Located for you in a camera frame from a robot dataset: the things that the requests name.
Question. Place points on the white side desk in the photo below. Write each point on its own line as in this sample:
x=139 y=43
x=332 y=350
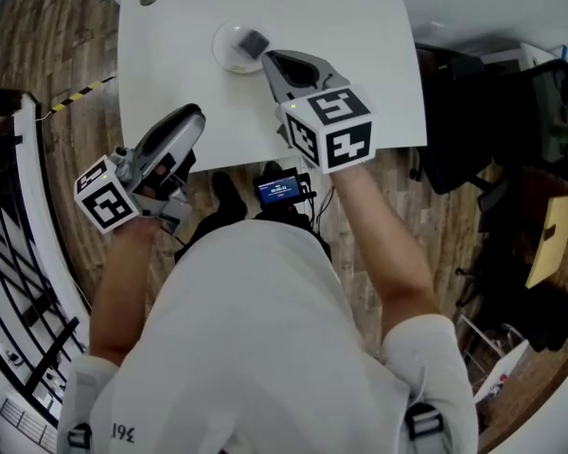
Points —
x=525 y=57

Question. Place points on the person's left forearm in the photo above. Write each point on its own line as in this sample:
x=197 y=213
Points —
x=118 y=291

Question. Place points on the dark wooden handrail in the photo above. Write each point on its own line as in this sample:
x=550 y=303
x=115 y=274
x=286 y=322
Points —
x=2 y=107

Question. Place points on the person's left hand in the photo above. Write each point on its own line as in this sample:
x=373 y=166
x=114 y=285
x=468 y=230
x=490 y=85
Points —
x=157 y=185

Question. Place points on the yellow wooden board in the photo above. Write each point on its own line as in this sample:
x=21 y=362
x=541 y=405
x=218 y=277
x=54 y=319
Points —
x=551 y=249

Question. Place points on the small brown block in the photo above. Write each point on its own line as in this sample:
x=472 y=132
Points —
x=550 y=232

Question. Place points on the black device with blue screen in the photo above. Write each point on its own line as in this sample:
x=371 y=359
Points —
x=279 y=188

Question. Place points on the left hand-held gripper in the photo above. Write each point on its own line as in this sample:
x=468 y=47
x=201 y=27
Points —
x=106 y=201

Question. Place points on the black metal stair railing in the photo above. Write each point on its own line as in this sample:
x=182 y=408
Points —
x=47 y=362

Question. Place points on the yellow black hazard tape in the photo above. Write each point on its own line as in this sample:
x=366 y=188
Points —
x=83 y=93

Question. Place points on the person's white shirt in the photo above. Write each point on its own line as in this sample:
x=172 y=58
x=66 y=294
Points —
x=265 y=338

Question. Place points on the person's right forearm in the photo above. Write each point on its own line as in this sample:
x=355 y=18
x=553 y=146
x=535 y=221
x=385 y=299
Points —
x=383 y=253

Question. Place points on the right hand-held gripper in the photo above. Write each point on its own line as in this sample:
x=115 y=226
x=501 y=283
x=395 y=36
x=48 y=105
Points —
x=331 y=130

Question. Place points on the black office chair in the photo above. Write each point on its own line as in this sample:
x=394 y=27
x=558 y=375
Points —
x=459 y=121

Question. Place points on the person's black shoe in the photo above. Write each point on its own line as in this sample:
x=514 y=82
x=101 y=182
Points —
x=227 y=194

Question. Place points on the black equipment pile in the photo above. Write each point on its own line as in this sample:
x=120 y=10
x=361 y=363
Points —
x=549 y=315

